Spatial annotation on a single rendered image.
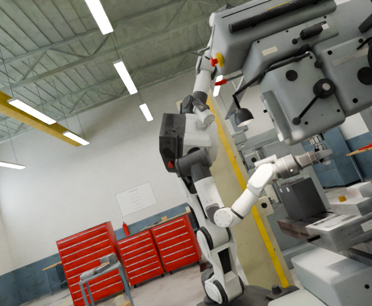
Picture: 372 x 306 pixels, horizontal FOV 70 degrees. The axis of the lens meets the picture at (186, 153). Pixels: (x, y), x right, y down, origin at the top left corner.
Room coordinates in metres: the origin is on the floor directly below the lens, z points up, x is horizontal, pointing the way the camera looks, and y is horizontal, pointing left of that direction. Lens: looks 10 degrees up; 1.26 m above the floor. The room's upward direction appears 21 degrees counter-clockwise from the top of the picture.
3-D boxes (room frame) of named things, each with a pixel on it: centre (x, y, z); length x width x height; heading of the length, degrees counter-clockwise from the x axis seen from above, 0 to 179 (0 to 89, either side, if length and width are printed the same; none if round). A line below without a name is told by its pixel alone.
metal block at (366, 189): (0.95, -0.51, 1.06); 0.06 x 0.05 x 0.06; 6
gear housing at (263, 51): (1.07, -0.55, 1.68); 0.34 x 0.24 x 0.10; 93
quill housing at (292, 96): (1.07, -0.51, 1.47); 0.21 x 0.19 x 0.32; 3
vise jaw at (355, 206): (0.94, -0.46, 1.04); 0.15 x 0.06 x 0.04; 6
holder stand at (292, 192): (1.55, -0.50, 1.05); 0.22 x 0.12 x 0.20; 5
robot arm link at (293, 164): (1.10, -0.42, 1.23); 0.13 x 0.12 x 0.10; 161
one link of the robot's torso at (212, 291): (1.77, 0.08, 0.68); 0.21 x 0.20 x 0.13; 22
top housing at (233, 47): (1.07, -0.52, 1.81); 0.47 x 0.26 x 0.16; 93
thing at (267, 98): (1.06, -0.40, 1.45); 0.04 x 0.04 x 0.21; 3
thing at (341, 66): (1.07, -0.70, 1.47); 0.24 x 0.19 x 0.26; 3
